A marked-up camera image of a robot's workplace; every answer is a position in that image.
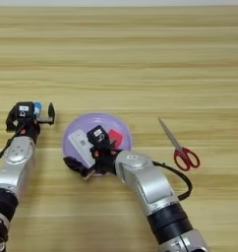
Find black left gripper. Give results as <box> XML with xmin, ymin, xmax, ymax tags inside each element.
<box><xmin>5</xmin><ymin>101</ymin><xmax>56</xmax><ymax>144</ymax></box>

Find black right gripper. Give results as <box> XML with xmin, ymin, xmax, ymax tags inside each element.
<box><xmin>63</xmin><ymin>137</ymin><xmax>121</xmax><ymax>180</ymax></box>

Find white rectangular device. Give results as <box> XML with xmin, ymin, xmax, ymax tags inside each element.
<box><xmin>67</xmin><ymin>128</ymin><xmax>97</xmax><ymax>169</ymax></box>

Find red cube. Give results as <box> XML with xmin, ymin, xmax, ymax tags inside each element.
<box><xmin>107</xmin><ymin>128</ymin><xmax>125</xmax><ymax>149</ymax></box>

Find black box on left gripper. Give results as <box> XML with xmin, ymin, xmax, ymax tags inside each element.
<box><xmin>15</xmin><ymin>101</ymin><xmax>36</xmax><ymax>120</ymax></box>

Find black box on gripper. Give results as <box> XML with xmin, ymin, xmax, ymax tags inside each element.
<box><xmin>86</xmin><ymin>124</ymin><xmax>111</xmax><ymax>150</ymax></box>
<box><xmin>15</xmin><ymin>101</ymin><xmax>36</xmax><ymax>120</ymax></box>

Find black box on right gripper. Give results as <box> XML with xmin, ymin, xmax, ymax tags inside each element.
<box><xmin>86</xmin><ymin>124</ymin><xmax>111</xmax><ymax>150</ymax></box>

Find purple round plate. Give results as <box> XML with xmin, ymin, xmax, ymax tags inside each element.
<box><xmin>61</xmin><ymin>112</ymin><xmax>134</xmax><ymax>177</ymax></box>

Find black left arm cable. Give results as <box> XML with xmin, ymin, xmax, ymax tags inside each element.
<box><xmin>0</xmin><ymin>131</ymin><xmax>18</xmax><ymax>161</ymax></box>

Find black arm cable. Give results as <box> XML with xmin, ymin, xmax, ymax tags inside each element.
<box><xmin>151</xmin><ymin>160</ymin><xmax>194</xmax><ymax>202</ymax></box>
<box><xmin>0</xmin><ymin>131</ymin><xmax>18</xmax><ymax>161</ymax></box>

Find red handled scissors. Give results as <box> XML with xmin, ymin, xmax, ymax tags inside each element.
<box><xmin>157</xmin><ymin>117</ymin><xmax>202</xmax><ymax>172</ymax></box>

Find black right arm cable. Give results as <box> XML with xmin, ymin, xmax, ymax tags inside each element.
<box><xmin>151</xmin><ymin>160</ymin><xmax>194</xmax><ymax>202</ymax></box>

